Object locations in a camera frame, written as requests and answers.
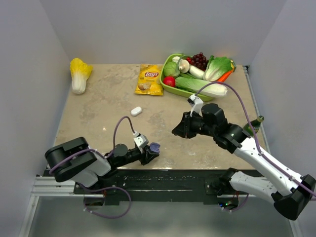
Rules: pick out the green glass bottle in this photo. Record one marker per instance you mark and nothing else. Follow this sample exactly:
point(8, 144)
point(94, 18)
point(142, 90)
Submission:
point(255, 125)

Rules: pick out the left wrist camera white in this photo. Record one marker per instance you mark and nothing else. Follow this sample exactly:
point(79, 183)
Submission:
point(140, 141)

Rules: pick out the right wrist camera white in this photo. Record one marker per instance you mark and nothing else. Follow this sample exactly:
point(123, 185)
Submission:
point(196, 104)

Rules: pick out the aluminium frame rail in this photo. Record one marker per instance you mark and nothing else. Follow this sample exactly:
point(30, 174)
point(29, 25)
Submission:
point(48, 187)

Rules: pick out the red tomato toy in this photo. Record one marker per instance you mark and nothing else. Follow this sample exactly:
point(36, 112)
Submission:
point(169, 80)

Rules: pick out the dark red grapes bunch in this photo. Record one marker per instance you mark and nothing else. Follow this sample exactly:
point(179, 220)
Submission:
point(198, 60)

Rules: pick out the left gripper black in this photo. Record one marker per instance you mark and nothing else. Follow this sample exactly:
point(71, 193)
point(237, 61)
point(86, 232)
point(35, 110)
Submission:
point(149, 156)

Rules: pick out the small white mushroom toy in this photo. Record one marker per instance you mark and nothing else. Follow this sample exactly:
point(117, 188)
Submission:
point(176, 59)

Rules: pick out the yellow Lays chips bag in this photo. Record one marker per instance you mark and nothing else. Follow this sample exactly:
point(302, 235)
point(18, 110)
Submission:
point(149, 80)

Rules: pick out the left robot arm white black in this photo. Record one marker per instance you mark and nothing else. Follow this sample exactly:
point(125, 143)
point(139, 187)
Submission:
point(75, 160)

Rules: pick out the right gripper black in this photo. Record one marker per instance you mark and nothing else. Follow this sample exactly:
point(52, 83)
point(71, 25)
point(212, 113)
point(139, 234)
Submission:
point(183, 129)

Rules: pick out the white king oyster mushroom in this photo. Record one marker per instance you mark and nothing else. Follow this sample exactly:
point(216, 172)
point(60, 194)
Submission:
point(186, 68)

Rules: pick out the orange carrot toy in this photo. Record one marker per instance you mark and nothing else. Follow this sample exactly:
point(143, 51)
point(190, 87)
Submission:
point(225, 76)

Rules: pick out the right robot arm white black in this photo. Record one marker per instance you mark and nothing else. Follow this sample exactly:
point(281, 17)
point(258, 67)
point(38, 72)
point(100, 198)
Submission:
point(288, 191)

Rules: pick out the round green cabbage toy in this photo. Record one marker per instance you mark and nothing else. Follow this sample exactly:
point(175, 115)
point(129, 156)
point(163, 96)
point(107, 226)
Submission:
point(171, 69)

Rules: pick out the white earbud charging case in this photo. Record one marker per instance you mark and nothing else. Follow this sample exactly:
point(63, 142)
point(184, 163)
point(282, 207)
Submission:
point(136, 111)

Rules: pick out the blue-grey earbud charging case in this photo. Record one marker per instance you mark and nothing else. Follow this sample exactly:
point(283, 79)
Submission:
point(155, 147)

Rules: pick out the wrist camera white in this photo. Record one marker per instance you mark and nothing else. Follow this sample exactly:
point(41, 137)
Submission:
point(196, 104)
point(140, 141)

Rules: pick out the long green napa cabbage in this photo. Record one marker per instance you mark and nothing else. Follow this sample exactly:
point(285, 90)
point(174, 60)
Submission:
point(194, 85)

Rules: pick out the green leafy lettuce toy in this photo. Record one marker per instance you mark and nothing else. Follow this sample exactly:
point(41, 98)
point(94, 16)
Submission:
point(216, 68)

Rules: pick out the green plastic tray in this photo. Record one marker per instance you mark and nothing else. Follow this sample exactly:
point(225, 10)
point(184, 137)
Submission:
point(170, 89)

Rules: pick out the yellow napa cabbage toy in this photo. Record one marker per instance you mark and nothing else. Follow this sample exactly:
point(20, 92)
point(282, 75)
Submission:
point(80, 73)

